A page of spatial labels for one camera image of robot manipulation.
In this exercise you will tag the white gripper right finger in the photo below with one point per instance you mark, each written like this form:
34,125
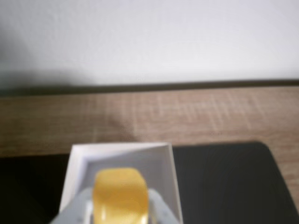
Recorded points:
161,210

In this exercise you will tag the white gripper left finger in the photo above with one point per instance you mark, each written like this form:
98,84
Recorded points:
77,210

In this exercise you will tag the yellow cube block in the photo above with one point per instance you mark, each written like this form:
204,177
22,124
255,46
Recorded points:
120,196

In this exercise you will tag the white open box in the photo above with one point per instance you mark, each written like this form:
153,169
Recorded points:
130,156

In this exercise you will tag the dark grey table mat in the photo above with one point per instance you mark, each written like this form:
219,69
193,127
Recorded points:
233,186

